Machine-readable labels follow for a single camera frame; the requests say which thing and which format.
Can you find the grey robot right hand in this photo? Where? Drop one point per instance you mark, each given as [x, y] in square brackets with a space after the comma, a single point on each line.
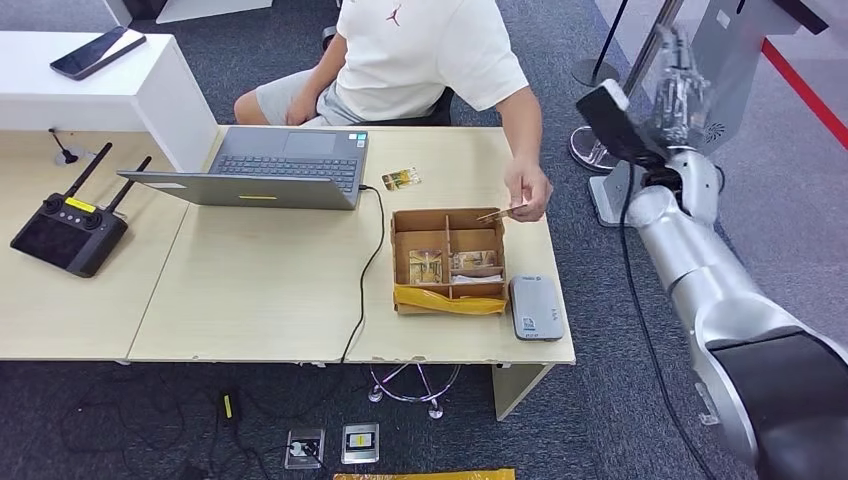
[679, 99]

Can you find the person's right hand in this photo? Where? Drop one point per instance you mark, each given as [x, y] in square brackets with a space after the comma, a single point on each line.
[305, 111]

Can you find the person's left hand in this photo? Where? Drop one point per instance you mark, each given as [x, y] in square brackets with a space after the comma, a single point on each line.
[530, 189]

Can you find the golden room key card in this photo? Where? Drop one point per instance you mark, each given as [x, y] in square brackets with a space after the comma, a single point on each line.
[497, 214]

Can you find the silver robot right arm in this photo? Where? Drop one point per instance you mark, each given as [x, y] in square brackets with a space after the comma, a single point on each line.
[715, 278]

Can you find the person's right forearm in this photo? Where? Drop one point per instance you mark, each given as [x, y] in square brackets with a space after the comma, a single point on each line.
[324, 73]

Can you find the person's left forearm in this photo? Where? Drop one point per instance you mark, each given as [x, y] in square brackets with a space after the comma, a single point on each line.
[520, 126]

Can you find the long golden key card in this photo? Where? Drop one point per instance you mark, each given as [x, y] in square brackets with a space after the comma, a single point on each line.
[474, 260]

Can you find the white card in box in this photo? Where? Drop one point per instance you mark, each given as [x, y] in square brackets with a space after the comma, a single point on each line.
[477, 279]

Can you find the grey card reader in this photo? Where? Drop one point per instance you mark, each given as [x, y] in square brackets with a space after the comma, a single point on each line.
[536, 308]

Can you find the person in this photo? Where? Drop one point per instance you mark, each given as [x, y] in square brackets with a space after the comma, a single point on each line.
[424, 60]

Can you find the square golden key card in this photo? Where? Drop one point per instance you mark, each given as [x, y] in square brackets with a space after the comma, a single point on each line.
[424, 267]

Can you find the grey laptop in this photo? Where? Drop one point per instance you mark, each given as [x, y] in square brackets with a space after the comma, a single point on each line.
[291, 166]

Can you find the silver kiosk stand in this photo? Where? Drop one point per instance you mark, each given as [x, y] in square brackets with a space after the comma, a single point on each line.
[735, 60]

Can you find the cardboard divider box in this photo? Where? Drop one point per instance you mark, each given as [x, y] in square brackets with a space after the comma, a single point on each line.
[418, 220]

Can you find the black office chair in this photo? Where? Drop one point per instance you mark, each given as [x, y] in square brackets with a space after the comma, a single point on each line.
[440, 114]

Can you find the red barrier belt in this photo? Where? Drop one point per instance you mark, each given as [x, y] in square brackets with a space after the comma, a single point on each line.
[802, 89]

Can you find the white furniture panel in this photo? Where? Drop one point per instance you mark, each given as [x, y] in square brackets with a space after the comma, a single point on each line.
[212, 10]

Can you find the yellow tape strip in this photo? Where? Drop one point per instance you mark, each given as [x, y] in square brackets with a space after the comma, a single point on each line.
[450, 306]

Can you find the white raised counter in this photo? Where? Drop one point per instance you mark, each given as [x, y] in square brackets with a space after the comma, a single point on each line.
[152, 99]

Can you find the beige desk leg panel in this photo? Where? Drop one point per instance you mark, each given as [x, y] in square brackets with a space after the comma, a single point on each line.
[513, 391]

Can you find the black smartphone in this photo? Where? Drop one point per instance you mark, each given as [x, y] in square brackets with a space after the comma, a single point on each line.
[98, 53]

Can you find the chrome stool base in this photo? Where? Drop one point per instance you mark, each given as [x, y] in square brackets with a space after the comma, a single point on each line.
[435, 412]

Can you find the black remote controller with antennas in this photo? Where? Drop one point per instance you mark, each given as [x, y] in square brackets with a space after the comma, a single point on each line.
[66, 238]

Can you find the closed metal floor socket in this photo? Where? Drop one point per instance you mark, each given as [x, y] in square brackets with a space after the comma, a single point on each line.
[361, 440]

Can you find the yellow sheet on floor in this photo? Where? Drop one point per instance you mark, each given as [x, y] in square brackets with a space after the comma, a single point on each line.
[424, 476]

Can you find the open metal floor socket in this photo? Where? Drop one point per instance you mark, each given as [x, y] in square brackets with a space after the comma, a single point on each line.
[314, 437]

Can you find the chrome stanchion post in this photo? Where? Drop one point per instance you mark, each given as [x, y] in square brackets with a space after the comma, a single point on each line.
[583, 149]

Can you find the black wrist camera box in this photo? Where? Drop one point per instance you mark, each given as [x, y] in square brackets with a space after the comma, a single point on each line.
[616, 126]

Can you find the black stanchion post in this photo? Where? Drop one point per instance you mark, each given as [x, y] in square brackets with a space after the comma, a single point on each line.
[590, 69]

